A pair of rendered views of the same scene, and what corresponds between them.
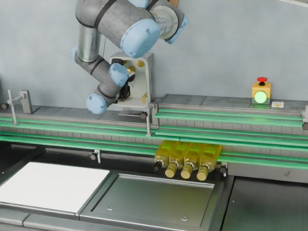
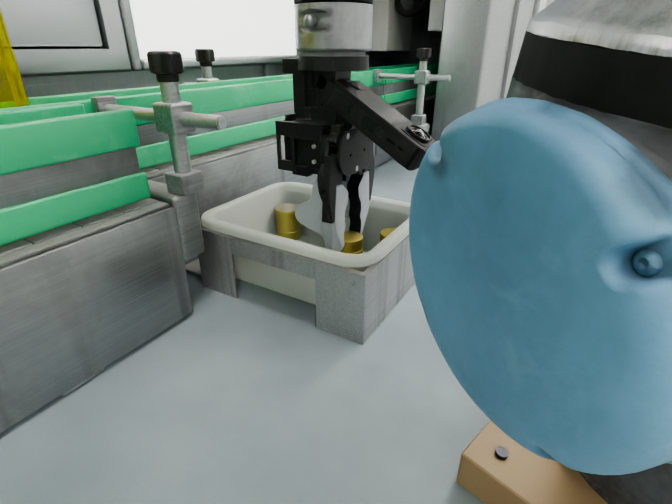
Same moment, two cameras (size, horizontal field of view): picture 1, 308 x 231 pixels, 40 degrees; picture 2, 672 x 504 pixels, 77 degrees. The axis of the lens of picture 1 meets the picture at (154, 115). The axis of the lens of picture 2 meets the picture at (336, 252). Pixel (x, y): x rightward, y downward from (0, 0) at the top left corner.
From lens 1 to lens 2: 149 cm
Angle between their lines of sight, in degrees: 38
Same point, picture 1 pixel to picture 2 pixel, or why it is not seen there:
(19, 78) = not seen: hidden behind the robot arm
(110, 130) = (229, 108)
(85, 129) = (280, 96)
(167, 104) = (138, 219)
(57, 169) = (243, 35)
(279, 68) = not seen: outside the picture
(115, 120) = (243, 156)
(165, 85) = (221, 326)
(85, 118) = not seen: hidden behind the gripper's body
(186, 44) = (313, 487)
